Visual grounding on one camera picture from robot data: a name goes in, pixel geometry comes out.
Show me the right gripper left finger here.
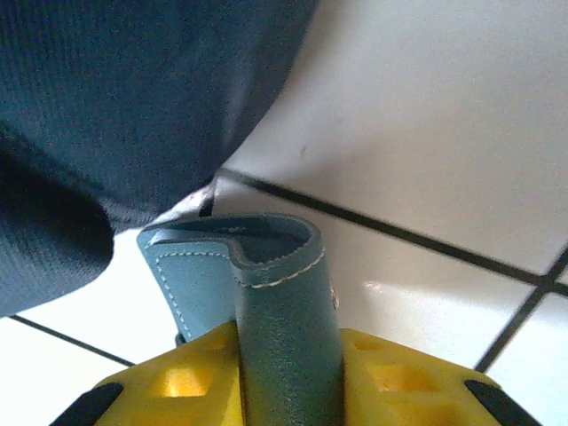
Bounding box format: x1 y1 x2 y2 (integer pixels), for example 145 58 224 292
46 319 246 426

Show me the teal leather wallet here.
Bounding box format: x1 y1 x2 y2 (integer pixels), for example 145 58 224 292
135 214 345 426

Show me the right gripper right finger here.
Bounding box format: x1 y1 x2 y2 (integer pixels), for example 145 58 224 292
339 327 546 426

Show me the navy blue backpack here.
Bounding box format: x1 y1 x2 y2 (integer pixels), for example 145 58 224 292
0 0 321 319

